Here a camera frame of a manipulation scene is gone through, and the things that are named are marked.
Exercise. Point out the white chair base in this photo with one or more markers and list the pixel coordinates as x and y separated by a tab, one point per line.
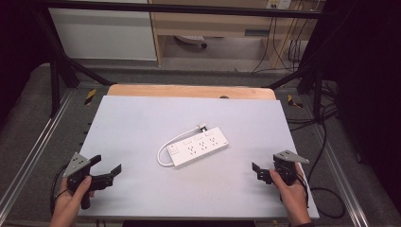
192	40

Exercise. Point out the black curtain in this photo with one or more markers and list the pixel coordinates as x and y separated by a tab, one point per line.
369	78
19	47

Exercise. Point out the white power strip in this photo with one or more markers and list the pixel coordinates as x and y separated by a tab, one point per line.
201	145

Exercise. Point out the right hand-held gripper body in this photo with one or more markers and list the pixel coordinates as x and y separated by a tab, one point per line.
285	168

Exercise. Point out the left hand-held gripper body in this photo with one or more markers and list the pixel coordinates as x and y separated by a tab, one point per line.
78	170

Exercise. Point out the person's left hand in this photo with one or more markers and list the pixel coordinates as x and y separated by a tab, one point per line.
67	201

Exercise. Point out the aluminium floor rail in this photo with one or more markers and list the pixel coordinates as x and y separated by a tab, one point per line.
340	176
34	148

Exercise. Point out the wooden desk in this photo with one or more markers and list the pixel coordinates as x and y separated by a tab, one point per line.
214	23

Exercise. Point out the person's right hand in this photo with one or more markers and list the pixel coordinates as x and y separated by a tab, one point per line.
291	195

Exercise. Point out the white wall socket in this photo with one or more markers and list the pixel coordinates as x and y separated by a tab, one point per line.
279	3

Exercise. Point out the yellow black floor tape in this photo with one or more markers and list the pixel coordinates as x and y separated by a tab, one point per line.
293	101
90	96

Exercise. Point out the white cabinet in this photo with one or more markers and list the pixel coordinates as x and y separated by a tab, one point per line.
104	34

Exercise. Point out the black metal frame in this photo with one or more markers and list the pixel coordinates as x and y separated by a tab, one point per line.
189	10

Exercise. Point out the white power plug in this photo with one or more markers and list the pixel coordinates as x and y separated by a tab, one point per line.
202	127

